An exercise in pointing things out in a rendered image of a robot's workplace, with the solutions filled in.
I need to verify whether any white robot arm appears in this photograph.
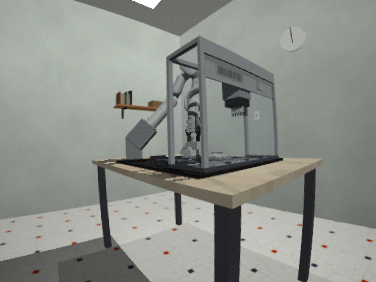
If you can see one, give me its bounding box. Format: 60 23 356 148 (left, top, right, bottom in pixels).
145 99 167 130

